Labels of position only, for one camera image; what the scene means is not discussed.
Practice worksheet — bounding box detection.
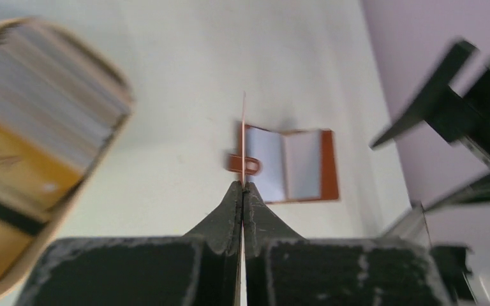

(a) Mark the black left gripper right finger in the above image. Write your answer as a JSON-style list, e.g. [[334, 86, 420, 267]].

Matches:
[[243, 183, 452, 305]]

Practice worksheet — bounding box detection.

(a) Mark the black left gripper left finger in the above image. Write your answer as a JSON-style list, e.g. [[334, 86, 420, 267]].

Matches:
[[16, 182, 243, 305]]

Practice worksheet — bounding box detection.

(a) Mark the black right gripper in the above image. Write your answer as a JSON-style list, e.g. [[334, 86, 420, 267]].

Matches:
[[369, 39, 490, 212]]

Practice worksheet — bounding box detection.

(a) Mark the brown leather card holder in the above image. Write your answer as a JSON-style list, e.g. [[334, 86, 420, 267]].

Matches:
[[226, 124, 340, 203]]

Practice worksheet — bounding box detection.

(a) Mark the beige oval card tray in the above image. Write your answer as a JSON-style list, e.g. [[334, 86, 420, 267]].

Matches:
[[0, 17, 134, 298]]

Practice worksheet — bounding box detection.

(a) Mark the stack of credit cards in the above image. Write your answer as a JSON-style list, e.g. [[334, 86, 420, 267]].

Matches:
[[0, 23, 131, 237]]

